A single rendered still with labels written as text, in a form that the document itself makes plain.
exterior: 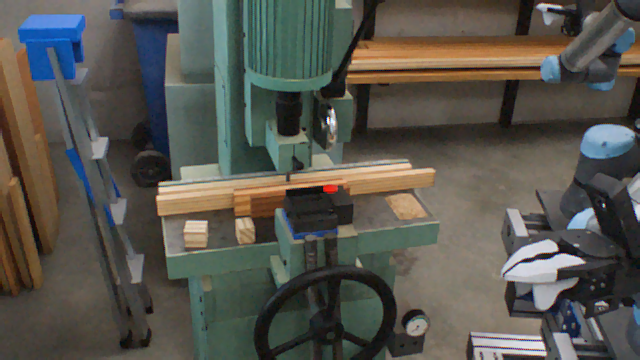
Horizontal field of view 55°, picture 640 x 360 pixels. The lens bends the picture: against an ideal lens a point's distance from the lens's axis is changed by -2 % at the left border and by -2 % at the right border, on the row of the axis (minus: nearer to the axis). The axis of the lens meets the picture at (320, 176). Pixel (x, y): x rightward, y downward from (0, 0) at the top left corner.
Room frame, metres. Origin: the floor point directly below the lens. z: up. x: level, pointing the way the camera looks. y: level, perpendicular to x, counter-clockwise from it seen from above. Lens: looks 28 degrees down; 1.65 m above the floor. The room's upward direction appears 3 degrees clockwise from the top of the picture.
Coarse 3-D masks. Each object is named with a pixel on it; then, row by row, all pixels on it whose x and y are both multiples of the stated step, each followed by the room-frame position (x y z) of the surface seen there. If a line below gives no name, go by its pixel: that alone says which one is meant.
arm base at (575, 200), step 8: (576, 184) 1.40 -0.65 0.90; (568, 192) 1.41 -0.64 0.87; (576, 192) 1.39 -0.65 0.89; (584, 192) 1.37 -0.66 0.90; (568, 200) 1.39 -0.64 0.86; (576, 200) 1.37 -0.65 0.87; (584, 200) 1.36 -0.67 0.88; (560, 208) 1.41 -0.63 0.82; (568, 208) 1.38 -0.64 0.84; (576, 208) 1.37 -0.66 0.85; (584, 208) 1.35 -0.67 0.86; (568, 216) 1.37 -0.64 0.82
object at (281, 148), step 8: (272, 120) 1.33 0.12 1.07; (272, 128) 1.28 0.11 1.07; (272, 136) 1.26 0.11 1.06; (280, 136) 1.24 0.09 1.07; (288, 136) 1.25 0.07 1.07; (296, 136) 1.25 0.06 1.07; (304, 136) 1.25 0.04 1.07; (272, 144) 1.26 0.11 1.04; (280, 144) 1.21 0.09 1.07; (288, 144) 1.21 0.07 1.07; (296, 144) 1.22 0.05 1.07; (304, 144) 1.22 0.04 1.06; (272, 152) 1.26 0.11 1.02; (280, 152) 1.21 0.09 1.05; (288, 152) 1.21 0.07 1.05; (296, 152) 1.22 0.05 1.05; (304, 152) 1.22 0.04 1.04; (272, 160) 1.25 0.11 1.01; (280, 160) 1.21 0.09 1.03; (288, 160) 1.21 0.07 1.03; (304, 160) 1.22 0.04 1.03; (280, 168) 1.21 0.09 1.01; (288, 168) 1.21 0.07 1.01; (304, 168) 1.22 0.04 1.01
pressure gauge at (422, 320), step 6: (408, 312) 1.14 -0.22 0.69; (414, 312) 1.13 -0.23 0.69; (420, 312) 1.13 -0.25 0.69; (402, 318) 1.14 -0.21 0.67; (408, 318) 1.12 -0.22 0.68; (414, 318) 1.12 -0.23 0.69; (420, 318) 1.12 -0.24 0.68; (426, 318) 1.13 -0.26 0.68; (402, 324) 1.13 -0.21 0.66; (408, 324) 1.11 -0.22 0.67; (414, 324) 1.12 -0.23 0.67; (420, 324) 1.12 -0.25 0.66; (426, 324) 1.13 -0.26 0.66; (408, 330) 1.12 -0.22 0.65; (414, 330) 1.12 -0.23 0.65; (420, 330) 1.12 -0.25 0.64; (426, 330) 1.13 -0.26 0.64; (414, 336) 1.12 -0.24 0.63
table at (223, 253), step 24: (384, 192) 1.32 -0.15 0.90; (408, 192) 1.32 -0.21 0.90; (168, 216) 1.17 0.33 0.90; (192, 216) 1.17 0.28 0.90; (216, 216) 1.18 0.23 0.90; (240, 216) 1.18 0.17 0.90; (360, 216) 1.20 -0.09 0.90; (384, 216) 1.21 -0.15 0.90; (432, 216) 1.22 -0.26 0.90; (168, 240) 1.08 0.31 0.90; (216, 240) 1.08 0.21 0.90; (264, 240) 1.09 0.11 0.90; (360, 240) 1.14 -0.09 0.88; (384, 240) 1.16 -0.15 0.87; (408, 240) 1.17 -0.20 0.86; (432, 240) 1.19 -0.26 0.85; (168, 264) 1.02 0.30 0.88; (192, 264) 1.03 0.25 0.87; (216, 264) 1.05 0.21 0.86; (240, 264) 1.06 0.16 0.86; (264, 264) 1.08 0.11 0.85; (360, 264) 1.07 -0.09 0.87
